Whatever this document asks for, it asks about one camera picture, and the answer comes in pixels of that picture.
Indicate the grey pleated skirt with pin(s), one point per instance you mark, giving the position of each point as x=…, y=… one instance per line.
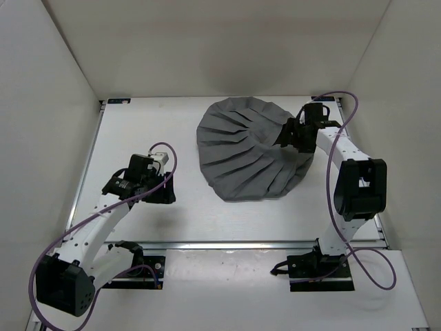
x=238, y=153

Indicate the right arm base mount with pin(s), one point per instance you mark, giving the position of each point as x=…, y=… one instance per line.
x=316, y=272

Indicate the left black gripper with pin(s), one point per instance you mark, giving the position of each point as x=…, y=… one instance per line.
x=167, y=194

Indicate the blue label right corner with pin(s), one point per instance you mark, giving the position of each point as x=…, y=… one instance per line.
x=323, y=99

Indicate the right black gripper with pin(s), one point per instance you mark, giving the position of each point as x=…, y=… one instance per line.
x=292, y=127

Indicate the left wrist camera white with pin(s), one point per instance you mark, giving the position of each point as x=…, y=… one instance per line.
x=159, y=160

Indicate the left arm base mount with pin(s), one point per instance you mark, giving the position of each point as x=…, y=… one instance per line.
x=147, y=271

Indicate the blue label left corner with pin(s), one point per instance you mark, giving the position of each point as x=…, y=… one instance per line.
x=119, y=101

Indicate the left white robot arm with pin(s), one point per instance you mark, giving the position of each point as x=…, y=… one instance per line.
x=69, y=279

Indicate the aluminium rail front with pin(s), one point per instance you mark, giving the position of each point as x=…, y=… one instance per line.
x=227, y=245

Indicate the blue label corner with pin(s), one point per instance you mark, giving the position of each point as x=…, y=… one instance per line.
x=119, y=101
x=323, y=99

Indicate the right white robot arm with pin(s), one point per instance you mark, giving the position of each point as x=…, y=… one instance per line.
x=356, y=183

